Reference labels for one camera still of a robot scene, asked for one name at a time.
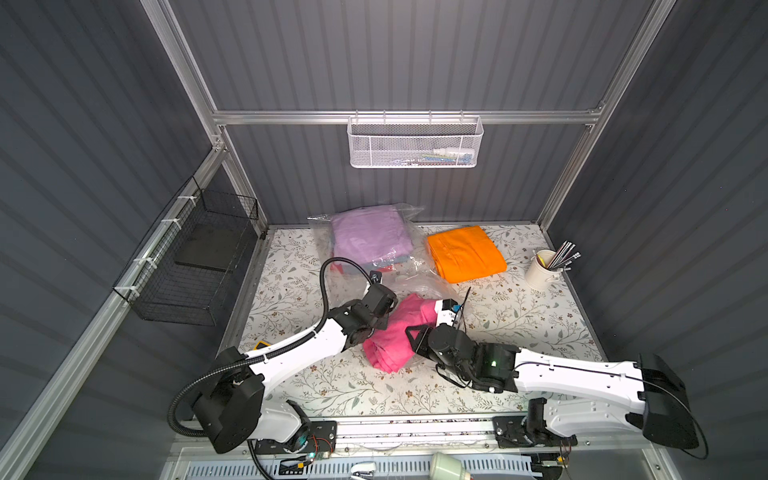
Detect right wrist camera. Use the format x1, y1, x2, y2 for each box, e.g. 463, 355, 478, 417
435, 298, 462, 328

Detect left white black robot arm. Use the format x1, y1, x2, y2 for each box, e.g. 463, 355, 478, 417
192, 284, 397, 454

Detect yellow object on mat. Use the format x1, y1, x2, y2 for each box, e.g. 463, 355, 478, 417
252, 340, 271, 351

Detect floral table mat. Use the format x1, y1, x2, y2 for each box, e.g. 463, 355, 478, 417
225, 224, 603, 417

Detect orange trousers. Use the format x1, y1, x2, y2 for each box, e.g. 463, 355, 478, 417
426, 226, 507, 284

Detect pale green lamp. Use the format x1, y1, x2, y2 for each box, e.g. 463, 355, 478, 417
429, 452, 472, 480

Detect folded purple cloth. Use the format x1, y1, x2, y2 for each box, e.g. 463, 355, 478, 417
330, 205, 414, 264

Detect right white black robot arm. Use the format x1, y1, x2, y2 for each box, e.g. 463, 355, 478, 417
406, 324, 704, 450

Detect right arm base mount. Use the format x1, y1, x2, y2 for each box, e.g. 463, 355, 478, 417
491, 414, 578, 449

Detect folded blue grey cloth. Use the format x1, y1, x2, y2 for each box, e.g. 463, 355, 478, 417
366, 254, 413, 271

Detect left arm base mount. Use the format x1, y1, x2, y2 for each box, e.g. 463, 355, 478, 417
255, 420, 338, 455

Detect bundle of pens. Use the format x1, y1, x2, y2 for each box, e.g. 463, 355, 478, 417
547, 241, 580, 271

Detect white wire mesh basket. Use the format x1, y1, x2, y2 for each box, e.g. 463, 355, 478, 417
346, 115, 484, 169

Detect black wire mesh basket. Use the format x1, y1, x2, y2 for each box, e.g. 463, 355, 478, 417
113, 180, 259, 328

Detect items in white basket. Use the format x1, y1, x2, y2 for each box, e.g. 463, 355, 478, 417
380, 147, 477, 167

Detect clear plastic vacuum bag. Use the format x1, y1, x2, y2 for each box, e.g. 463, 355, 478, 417
308, 203, 461, 304

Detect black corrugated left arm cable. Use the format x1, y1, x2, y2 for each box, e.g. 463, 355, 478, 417
166, 256, 376, 480

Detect pink cloth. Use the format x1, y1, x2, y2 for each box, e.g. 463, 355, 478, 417
363, 293, 438, 373

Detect white pen cup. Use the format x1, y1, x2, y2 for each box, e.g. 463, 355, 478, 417
524, 249, 561, 292

